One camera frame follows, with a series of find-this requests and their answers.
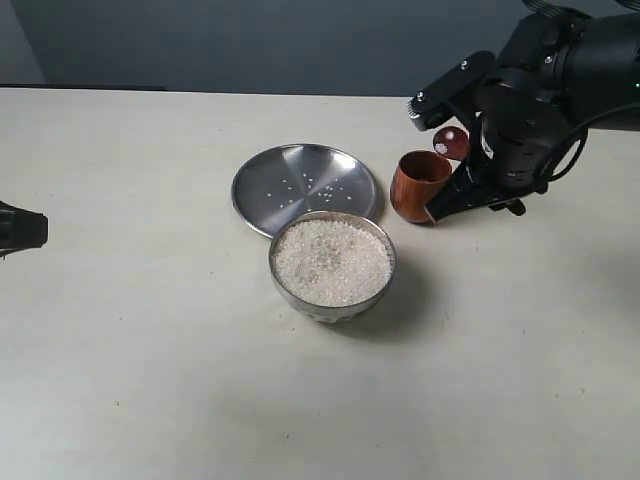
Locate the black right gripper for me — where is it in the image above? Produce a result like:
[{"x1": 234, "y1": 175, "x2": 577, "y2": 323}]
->
[{"x1": 407, "y1": 12, "x2": 593, "y2": 225}]

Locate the dark red wooden spoon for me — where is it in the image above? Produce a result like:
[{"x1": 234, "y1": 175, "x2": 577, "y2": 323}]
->
[{"x1": 432, "y1": 126, "x2": 470, "y2": 162}]

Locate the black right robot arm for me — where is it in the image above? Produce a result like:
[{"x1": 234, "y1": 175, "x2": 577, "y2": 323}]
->
[{"x1": 408, "y1": 5, "x2": 639, "y2": 223}]

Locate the steel bowl of rice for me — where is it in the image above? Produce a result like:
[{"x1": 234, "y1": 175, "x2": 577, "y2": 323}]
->
[{"x1": 268, "y1": 211, "x2": 397, "y2": 323}]

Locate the brown wooden cup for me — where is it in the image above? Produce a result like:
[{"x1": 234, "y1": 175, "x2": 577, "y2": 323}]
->
[{"x1": 390, "y1": 150, "x2": 453, "y2": 224}]

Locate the round steel plate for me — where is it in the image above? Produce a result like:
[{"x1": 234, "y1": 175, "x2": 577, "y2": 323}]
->
[{"x1": 231, "y1": 143, "x2": 382, "y2": 238}]

